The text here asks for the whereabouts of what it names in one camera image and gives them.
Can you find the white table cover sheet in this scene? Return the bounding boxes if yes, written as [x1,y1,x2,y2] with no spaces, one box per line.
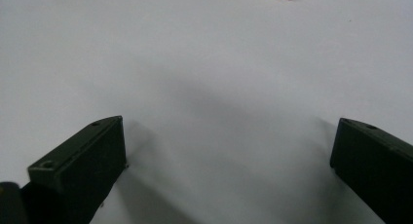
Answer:
[0,0,413,224]

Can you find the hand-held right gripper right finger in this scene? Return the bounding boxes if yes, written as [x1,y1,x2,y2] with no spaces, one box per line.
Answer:
[329,117,413,224]

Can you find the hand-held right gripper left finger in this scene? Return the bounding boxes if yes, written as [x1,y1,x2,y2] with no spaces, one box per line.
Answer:
[20,115,128,224]

